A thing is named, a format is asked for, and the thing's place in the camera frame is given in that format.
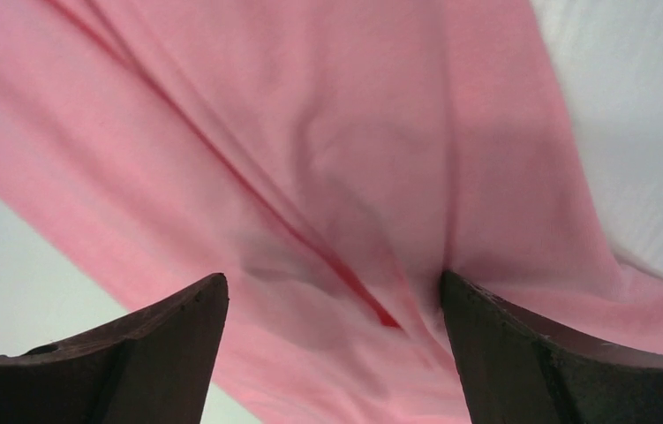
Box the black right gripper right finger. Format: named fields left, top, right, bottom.
left=440, top=271, right=663, bottom=423

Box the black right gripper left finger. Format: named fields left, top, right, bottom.
left=0, top=274, right=229, bottom=423

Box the pink t-shirt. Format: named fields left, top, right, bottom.
left=0, top=1, right=663, bottom=423

